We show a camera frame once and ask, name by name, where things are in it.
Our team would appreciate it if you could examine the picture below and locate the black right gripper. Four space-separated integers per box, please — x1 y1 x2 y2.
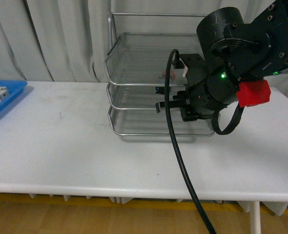
155 72 239 122

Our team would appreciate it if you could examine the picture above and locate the blue plastic tray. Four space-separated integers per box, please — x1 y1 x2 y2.
0 80 27 112

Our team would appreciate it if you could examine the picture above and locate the silver mesh tray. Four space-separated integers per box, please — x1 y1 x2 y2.
108 107 214 137
106 84 191 110
104 33 202 86

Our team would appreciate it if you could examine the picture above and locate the red block on wrist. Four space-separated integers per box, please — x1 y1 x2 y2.
237 79 271 108

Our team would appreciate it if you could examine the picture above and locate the black cable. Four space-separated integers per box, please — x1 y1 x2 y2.
165 49 218 234

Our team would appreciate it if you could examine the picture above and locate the white curtain backdrop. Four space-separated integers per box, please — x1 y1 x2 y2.
0 0 288 98

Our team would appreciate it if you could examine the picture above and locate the silver mesh rack frame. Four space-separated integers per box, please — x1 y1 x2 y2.
107 12 208 137

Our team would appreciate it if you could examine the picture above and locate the white table leg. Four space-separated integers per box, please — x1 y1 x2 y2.
249 201 261 234

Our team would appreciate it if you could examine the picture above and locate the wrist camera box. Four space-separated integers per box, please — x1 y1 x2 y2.
172 53 208 86

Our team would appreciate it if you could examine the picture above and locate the red emergency stop button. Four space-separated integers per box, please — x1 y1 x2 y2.
155 70 178 96

